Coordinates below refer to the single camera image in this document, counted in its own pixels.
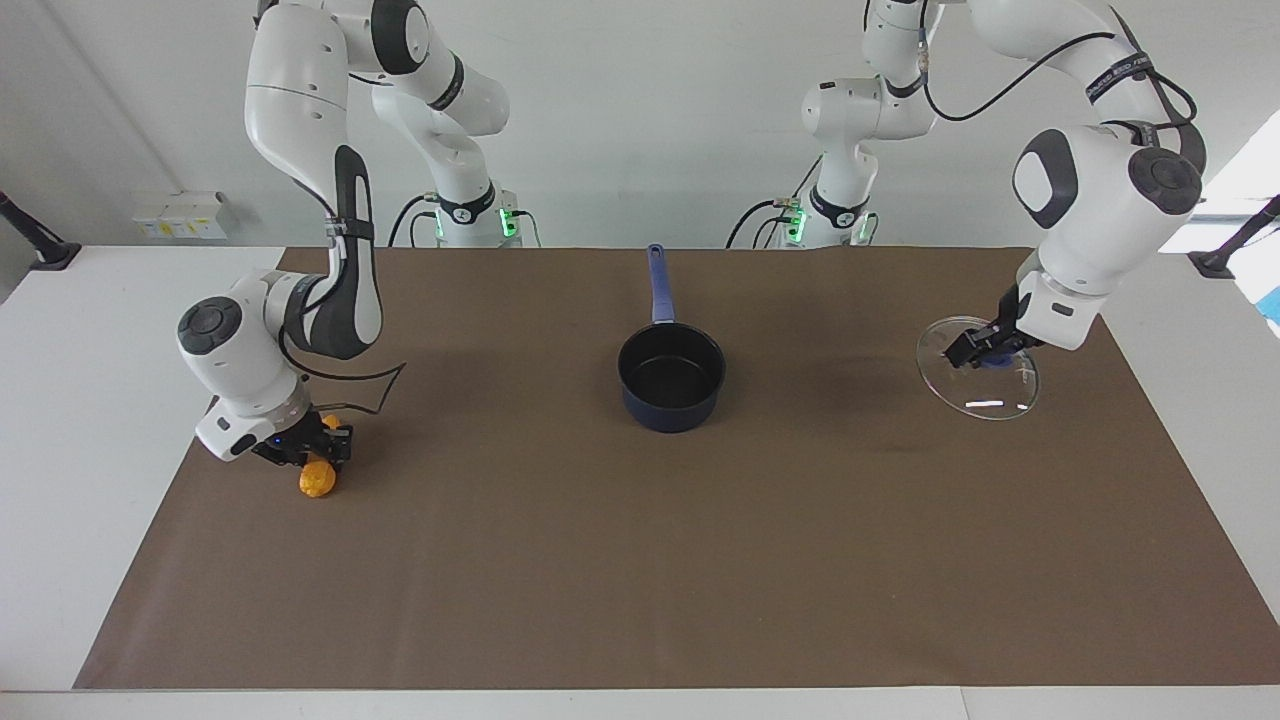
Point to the black clamp stand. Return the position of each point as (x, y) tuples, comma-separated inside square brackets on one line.
[(1215, 262), (45, 252)]

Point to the blue object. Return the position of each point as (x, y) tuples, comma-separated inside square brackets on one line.
[(1272, 305)]

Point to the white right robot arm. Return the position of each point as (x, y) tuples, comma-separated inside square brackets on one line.
[(300, 100)]

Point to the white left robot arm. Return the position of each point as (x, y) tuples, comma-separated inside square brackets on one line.
[(1100, 200)]

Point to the glass lid with blue knob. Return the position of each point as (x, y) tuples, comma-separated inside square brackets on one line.
[(985, 400)]

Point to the brown table mat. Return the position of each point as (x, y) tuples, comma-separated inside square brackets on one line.
[(640, 560)]

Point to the yellow corn cob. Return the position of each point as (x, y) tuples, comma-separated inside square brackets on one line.
[(317, 483)]

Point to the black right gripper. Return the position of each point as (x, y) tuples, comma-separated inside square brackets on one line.
[(295, 435)]

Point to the white wall socket box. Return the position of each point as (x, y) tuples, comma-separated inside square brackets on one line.
[(180, 215)]

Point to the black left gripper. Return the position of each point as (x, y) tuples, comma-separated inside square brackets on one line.
[(1012, 325)]

